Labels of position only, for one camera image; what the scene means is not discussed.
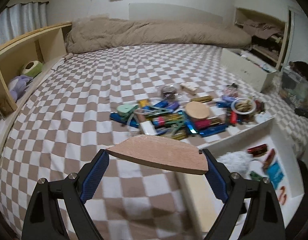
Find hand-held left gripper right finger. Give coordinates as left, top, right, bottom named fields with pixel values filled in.
left=202, top=149, right=286, bottom=240

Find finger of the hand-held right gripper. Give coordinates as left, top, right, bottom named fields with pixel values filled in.
left=294, top=107, right=308, bottom=120

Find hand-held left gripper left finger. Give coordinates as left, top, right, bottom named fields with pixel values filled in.
left=22, top=149, right=110, bottom=240

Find white shallow cardboard container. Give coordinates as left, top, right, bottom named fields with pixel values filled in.
left=176, top=117, right=306, bottom=233

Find orange white scissors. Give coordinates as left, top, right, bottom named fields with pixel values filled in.
left=278, top=185, right=288, bottom=207

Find clear plastic storage bin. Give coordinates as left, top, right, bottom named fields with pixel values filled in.
left=278, top=65, right=308, bottom=110

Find white lace ball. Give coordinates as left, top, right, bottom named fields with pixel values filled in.
left=215, top=151, right=253, bottom=178

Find dark furry bundle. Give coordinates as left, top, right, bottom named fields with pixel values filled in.
left=288, top=60, right=308, bottom=80

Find plain red lighter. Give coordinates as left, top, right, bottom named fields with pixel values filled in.
left=247, top=144, right=268, bottom=155

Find red lighter with white print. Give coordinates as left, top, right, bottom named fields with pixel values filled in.
left=262, top=149, right=276, bottom=170

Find blue foil packet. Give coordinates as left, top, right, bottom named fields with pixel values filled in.
left=265, top=162, right=286, bottom=189

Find round cork lid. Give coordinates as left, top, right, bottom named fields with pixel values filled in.
left=185, top=101, right=211, bottom=120

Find pile of colourful clothes pegs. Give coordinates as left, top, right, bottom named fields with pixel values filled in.
left=110, top=100, right=187, bottom=140

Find tall white cardboard box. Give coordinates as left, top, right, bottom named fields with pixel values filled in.
left=220, top=47, right=278, bottom=93

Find clear bag of pink bits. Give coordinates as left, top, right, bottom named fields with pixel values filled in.
left=223, top=84, right=239, bottom=98

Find gold tube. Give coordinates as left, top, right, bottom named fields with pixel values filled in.
left=190, top=95, right=212, bottom=103

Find small white box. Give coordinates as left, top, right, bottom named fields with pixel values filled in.
left=180, top=82, right=197, bottom=95

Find clothes in closet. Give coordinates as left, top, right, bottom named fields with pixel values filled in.
left=241, top=19, right=285, bottom=58

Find checkered bed sheet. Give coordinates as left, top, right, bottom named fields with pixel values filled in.
left=0, top=42, right=308, bottom=240

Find dark brown round box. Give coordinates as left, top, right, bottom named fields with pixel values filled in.
left=161, top=85, right=178, bottom=99

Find purple plush toy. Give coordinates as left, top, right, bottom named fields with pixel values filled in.
left=7, top=75, right=34, bottom=100

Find avocado plush toy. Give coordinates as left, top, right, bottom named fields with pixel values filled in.
left=21, top=60, right=44, bottom=78

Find wooden bedside shelf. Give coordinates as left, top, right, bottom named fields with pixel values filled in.
left=0, top=22, right=73, bottom=119

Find beige duvet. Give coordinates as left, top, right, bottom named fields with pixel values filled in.
left=65, top=17, right=252, bottom=54

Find white curtain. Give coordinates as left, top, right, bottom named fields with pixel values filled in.
left=0, top=2, right=48, bottom=48

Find beige rope coil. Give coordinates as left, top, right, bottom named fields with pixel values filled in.
left=234, top=99, right=254, bottom=113

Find white hoop ring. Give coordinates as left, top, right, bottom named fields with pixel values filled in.
left=231, top=97, right=257, bottom=115

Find wall closet nook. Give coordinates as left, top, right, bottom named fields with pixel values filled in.
left=233, top=6, right=295, bottom=71

